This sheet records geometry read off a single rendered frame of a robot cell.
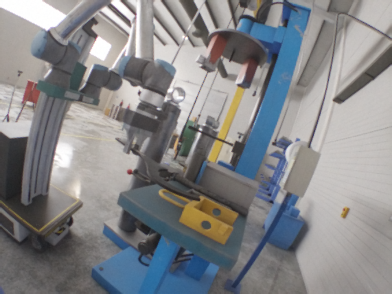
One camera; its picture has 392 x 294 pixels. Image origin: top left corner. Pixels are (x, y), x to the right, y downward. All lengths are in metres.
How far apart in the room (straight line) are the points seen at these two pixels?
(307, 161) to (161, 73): 1.33
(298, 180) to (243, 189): 0.73
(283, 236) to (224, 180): 2.76
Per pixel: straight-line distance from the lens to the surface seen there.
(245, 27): 1.85
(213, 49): 1.61
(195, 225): 0.58
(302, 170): 1.63
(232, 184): 1.01
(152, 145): 1.67
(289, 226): 3.59
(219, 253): 0.54
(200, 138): 2.87
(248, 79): 1.76
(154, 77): 0.67
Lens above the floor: 1.33
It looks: 4 degrees down
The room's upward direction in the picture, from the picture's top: 22 degrees clockwise
